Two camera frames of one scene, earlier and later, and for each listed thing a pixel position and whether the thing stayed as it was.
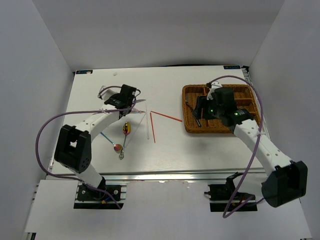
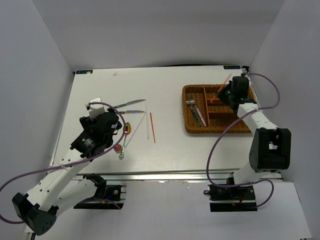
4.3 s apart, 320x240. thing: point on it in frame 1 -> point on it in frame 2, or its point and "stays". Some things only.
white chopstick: (148, 136) stays
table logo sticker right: (232, 67) stays
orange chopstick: (153, 127) stays
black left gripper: (115, 96) -> (87, 124)
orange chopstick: (166, 116) -> (221, 87)
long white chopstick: (135, 130) stays
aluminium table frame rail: (170, 177) stays
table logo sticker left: (84, 71) stays
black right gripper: (202, 102) -> (220, 94)
